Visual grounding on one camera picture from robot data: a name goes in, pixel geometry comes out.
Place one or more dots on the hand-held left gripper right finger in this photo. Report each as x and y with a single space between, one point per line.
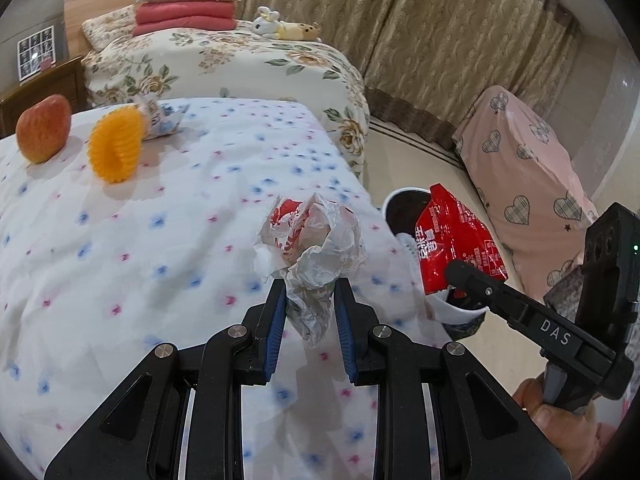
345 335

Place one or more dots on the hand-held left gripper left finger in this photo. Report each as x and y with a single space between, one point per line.
277 332

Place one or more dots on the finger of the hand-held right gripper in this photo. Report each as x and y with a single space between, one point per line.
480 285

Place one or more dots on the red snack packet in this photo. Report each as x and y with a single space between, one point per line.
450 240

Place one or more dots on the white paper wrapper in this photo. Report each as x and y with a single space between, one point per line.
310 240

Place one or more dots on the white trash bin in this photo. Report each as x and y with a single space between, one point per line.
400 212

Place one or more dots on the person's right forearm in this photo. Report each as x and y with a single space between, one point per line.
607 447

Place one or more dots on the person's right hand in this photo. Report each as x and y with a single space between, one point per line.
555 430

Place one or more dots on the pink heart print cover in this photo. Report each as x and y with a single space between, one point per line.
525 170

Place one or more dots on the white dotted blanket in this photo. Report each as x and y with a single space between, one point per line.
150 260

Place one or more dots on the small crumpled white wrapper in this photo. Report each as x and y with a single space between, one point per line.
162 120

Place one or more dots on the orange foam fruit net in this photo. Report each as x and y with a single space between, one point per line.
120 135

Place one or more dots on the beige patterned curtain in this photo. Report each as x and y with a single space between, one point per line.
425 35

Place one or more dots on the floral duvet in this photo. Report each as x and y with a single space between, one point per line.
225 65

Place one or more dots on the yellow bear plush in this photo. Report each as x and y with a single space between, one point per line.
300 32

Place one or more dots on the white bunny plush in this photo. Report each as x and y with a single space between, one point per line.
266 24

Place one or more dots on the red apple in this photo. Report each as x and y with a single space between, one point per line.
42 127

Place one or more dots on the folded red blanket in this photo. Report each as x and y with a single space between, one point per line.
185 17

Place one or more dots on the wooden nightstand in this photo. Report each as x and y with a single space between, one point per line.
55 85

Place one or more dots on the floral pillow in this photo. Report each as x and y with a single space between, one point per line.
105 30

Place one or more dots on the wooden headboard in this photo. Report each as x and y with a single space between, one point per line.
85 5

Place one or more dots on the photo collage frame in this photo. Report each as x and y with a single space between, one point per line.
35 52

